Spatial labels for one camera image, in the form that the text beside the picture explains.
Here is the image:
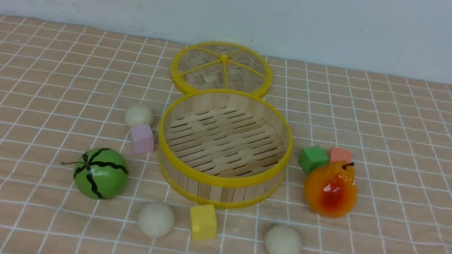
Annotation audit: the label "pink cube block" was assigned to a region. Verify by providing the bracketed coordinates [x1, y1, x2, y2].
[130, 124, 155, 155]

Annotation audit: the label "green toy watermelon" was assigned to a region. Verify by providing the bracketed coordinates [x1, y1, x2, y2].
[61, 147, 129, 199]

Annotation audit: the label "white bun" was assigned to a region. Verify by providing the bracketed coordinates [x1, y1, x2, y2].
[138, 202, 175, 238]
[124, 104, 154, 127]
[264, 224, 303, 254]

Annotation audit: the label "green cube block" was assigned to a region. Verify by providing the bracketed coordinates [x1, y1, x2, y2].
[298, 146, 329, 175]

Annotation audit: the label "bamboo steamer lid yellow rim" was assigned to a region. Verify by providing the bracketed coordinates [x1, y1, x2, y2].
[170, 41, 274, 98]

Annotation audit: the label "orange checked tablecloth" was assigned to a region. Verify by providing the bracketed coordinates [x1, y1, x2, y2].
[0, 15, 452, 254]

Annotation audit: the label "orange toy pear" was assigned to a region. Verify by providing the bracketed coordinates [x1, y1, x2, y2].
[304, 161, 358, 218]

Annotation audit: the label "bamboo steamer tray yellow rims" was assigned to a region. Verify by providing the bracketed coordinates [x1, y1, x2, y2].
[157, 89, 293, 209]

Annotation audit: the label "salmon orange cube block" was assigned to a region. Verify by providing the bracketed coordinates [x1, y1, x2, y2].
[328, 147, 352, 164]

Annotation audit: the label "yellow cube block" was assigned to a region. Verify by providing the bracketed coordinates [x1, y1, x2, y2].
[189, 204, 218, 241]

